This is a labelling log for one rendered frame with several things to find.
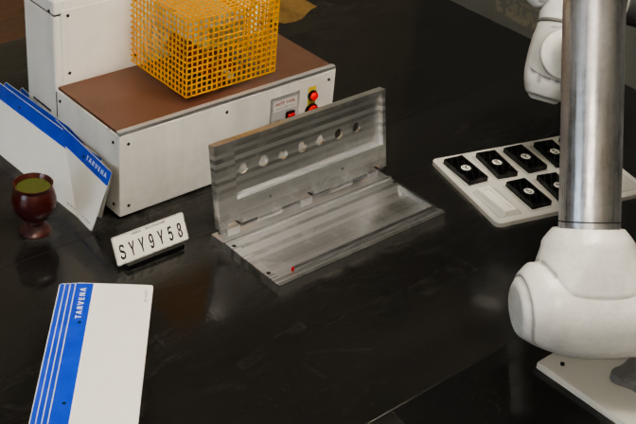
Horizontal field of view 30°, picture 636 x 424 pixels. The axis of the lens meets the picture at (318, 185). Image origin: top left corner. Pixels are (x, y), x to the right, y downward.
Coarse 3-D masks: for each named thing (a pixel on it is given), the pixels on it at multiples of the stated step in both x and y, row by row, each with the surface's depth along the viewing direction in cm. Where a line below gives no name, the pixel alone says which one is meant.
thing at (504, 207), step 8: (480, 192) 251; (488, 192) 251; (496, 192) 251; (488, 200) 249; (496, 200) 248; (504, 200) 248; (496, 208) 247; (504, 208) 246; (512, 208) 246; (504, 216) 245
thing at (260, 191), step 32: (352, 96) 242; (384, 96) 246; (288, 128) 232; (320, 128) 238; (352, 128) 244; (384, 128) 249; (224, 160) 222; (256, 160) 229; (288, 160) 235; (320, 160) 240; (352, 160) 245; (384, 160) 252; (224, 192) 224; (256, 192) 230; (288, 192) 236; (224, 224) 227
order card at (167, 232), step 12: (180, 216) 227; (144, 228) 222; (156, 228) 224; (168, 228) 226; (180, 228) 227; (120, 240) 219; (132, 240) 221; (144, 240) 222; (156, 240) 224; (168, 240) 226; (180, 240) 227; (120, 252) 219; (132, 252) 221; (144, 252) 223; (120, 264) 220
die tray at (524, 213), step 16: (528, 144) 272; (512, 160) 265; (544, 160) 266; (448, 176) 257; (528, 176) 260; (624, 176) 263; (464, 192) 252; (512, 192) 253; (544, 192) 255; (624, 192) 257; (480, 208) 248; (528, 208) 249; (544, 208) 249; (496, 224) 243; (512, 224) 244
